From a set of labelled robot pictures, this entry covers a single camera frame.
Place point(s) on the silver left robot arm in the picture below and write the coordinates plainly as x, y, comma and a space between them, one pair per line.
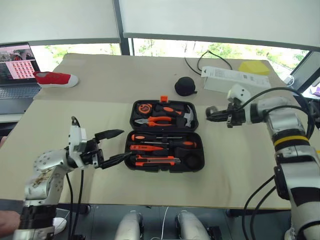
45, 180

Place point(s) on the yellow block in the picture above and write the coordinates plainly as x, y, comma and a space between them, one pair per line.
253, 67

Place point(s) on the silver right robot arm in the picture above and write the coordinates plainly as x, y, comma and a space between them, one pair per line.
287, 125

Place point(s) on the black electrical tape roll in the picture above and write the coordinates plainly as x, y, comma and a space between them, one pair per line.
208, 110

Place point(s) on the black tool case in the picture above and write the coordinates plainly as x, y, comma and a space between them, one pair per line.
165, 128

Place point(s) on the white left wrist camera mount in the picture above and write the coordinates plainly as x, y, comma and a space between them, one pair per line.
75, 137

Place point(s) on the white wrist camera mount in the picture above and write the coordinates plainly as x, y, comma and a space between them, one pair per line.
75, 137
240, 93

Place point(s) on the orange utility knife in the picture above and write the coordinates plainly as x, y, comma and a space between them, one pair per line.
155, 161

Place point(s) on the grey laptop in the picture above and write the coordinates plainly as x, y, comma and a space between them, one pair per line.
17, 92

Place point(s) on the white roller blind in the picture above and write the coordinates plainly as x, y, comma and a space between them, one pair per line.
212, 17
57, 20

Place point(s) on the orange tape measure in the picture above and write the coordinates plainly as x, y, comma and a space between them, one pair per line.
144, 109

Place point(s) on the black round pouch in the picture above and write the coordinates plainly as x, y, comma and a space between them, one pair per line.
184, 86

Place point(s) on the white shoe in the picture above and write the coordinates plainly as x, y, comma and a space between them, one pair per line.
60, 225

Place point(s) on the white cardboard box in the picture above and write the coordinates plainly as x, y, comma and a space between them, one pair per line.
225, 80

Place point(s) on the silver left robot leg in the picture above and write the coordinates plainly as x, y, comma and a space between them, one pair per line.
130, 225

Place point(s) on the dark framed monitor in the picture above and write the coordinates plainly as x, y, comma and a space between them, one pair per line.
308, 70

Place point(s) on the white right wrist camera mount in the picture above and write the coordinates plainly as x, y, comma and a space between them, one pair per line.
240, 93

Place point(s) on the orange voltage tester pen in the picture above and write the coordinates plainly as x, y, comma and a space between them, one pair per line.
142, 147

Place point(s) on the purple object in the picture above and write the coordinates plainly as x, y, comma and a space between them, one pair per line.
315, 89

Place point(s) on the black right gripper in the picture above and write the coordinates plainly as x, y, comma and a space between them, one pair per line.
236, 117

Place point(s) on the red canvas shoe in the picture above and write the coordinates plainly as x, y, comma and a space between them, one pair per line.
55, 78

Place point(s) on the orange black screwdriver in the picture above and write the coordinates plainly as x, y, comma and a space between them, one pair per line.
138, 137
186, 144

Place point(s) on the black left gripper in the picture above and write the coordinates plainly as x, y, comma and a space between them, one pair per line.
91, 156

